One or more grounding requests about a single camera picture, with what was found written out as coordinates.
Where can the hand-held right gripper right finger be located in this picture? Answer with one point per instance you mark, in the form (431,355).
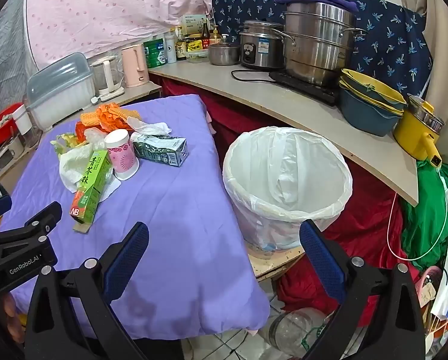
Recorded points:
(321,258)

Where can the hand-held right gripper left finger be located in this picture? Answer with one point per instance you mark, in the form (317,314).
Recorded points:
(128,258)

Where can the green cardboard box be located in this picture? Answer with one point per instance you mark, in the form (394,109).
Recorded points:
(92,191)

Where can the clear plastic bag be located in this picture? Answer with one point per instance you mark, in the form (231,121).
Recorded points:
(75,165)

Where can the white tissue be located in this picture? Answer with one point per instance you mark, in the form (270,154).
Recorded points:
(149,127)
(113,189)

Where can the yellow-green plastic bag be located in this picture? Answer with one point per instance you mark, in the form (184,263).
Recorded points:
(66,140)

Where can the white bin with plastic liner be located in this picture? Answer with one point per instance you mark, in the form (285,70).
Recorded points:
(284,180)

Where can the red plastic bag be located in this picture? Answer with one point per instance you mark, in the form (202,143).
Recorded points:
(82,129)

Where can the pink floral paper cup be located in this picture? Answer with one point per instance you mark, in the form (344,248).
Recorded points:
(122,153)

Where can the green white milk carton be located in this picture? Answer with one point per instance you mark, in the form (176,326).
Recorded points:
(160,150)

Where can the orange plastic bag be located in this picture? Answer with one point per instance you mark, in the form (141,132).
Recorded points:
(107,116)

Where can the person's left hand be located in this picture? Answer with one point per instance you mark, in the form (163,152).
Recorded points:
(13,318)

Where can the red cloth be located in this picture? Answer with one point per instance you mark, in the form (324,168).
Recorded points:
(366,240)

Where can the purple blanket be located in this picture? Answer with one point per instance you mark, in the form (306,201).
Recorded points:
(171,210)

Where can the clear plastic bottle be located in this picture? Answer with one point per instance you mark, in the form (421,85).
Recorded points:
(295,330)

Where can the red plastic basin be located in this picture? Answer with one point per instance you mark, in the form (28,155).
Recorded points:
(0,123)

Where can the white lidded cup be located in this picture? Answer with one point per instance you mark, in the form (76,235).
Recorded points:
(21,120)

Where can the green cloth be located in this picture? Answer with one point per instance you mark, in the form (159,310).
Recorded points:
(426,213)

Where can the dish drainer box with lid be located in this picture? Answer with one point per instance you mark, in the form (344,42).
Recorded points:
(59,90)

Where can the white plug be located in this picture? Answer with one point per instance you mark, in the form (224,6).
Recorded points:
(95,99)

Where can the grey translucent sheet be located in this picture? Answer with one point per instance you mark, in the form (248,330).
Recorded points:
(2,63)

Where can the blue basin yellow rim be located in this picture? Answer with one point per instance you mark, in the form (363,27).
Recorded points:
(391,108)
(363,118)
(374,88)

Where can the glass electric kettle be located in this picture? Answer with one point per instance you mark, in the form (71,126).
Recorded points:
(105,77)

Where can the yellow electric pot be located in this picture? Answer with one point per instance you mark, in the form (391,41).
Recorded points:
(415,135)

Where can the black induction cooker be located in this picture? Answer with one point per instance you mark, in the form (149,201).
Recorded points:
(306,88)

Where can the pink electric kettle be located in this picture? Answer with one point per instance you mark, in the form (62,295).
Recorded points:
(134,65)

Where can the green tin can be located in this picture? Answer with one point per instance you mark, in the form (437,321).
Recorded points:
(154,54)

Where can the large steel steamer pot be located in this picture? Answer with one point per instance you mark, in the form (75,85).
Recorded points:
(318,48)

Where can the white bottle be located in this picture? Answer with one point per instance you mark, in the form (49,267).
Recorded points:
(170,48)

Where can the clear food container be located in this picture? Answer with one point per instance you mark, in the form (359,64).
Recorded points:
(197,56)

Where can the dark sauce bottle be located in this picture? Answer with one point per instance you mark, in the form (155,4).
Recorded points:
(181,47)

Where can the pink dotted cloth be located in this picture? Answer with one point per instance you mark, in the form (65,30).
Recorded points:
(107,7)

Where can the steel rice cooker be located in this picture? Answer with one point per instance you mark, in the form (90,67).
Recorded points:
(259,47)

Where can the yellow label jar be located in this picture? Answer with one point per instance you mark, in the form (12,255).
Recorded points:
(196,44)

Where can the small steel pot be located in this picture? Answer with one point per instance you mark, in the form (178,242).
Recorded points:
(224,54)

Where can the navy printed cloth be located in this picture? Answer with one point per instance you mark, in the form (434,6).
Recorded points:
(393,37)

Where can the soy sauce bottle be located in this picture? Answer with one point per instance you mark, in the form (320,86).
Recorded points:
(205,35)

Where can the amber oil bottle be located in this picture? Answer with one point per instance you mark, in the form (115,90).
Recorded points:
(215,36)

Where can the white green carton box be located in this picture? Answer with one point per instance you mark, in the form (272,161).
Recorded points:
(194,24)

